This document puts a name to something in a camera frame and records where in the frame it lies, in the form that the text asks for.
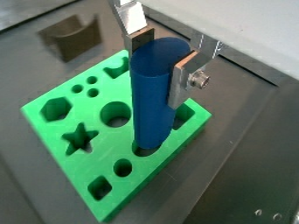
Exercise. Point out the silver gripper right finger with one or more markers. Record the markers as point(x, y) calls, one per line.
point(188, 70)

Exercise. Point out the blue oval cylinder peg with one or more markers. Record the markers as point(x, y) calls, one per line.
point(149, 68)

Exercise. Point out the black curved holder bracket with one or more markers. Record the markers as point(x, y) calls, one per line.
point(69, 37)

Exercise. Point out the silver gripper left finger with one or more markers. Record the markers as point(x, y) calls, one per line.
point(131, 19)

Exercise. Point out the green foam shape board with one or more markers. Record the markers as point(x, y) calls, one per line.
point(82, 121)

